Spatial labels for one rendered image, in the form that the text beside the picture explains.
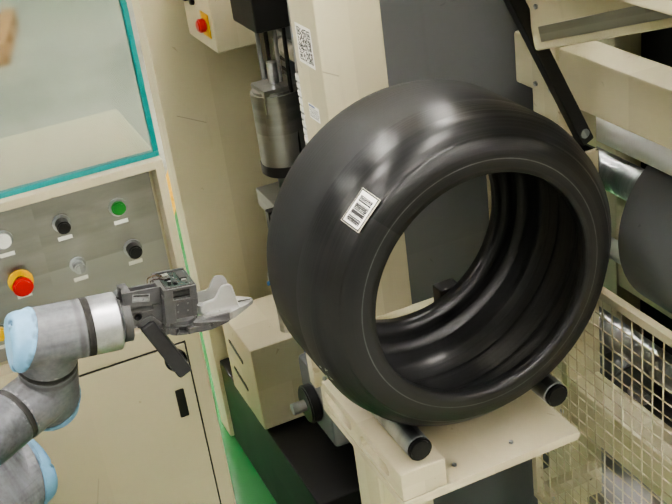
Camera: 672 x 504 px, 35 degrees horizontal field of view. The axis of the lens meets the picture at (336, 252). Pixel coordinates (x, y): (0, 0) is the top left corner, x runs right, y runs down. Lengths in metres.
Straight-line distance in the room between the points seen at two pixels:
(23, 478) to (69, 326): 0.55
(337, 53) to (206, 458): 1.08
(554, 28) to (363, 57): 0.34
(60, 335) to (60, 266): 0.71
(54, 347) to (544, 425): 0.94
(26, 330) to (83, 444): 0.89
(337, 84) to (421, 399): 0.58
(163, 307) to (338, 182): 0.33
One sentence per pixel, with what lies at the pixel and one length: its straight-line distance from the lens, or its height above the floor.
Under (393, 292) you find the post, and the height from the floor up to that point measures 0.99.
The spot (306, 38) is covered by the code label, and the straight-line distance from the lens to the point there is 1.98.
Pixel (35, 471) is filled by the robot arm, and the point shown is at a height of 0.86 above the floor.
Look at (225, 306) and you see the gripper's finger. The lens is 1.70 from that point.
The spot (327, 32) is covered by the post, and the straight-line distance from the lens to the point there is 1.94.
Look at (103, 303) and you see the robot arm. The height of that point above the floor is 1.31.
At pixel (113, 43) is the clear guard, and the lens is 2.19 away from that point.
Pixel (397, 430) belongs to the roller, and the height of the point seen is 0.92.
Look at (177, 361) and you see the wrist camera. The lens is 1.72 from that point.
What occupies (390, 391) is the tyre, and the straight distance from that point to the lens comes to 1.79.
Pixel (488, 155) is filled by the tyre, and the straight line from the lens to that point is 1.69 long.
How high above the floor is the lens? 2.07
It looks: 27 degrees down
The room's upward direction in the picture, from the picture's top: 8 degrees counter-clockwise
